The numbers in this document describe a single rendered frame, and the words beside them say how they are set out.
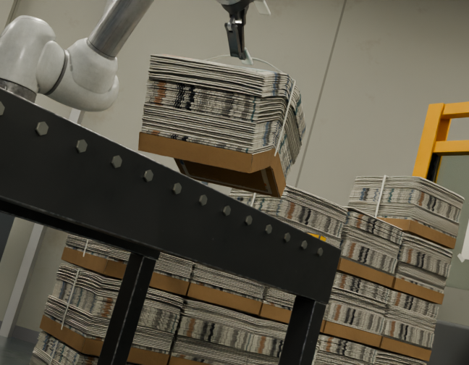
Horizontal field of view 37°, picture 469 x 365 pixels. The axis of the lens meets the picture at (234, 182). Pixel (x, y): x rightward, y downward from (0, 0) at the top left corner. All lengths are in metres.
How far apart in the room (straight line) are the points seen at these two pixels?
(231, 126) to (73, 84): 0.76
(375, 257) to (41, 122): 1.94
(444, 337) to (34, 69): 2.21
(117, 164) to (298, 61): 4.03
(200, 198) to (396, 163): 3.78
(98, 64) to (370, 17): 3.20
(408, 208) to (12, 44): 1.59
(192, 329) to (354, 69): 3.07
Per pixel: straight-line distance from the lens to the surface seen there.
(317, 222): 2.47
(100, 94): 2.21
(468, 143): 3.47
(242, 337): 2.33
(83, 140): 0.91
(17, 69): 2.11
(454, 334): 3.39
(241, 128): 1.53
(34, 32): 2.14
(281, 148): 1.73
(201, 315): 2.22
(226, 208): 1.14
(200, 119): 1.57
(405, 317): 2.82
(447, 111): 3.63
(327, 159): 4.75
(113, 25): 2.15
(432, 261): 2.89
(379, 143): 4.82
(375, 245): 2.66
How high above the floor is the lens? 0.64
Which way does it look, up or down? 9 degrees up
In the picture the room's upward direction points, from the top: 16 degrees clockwise
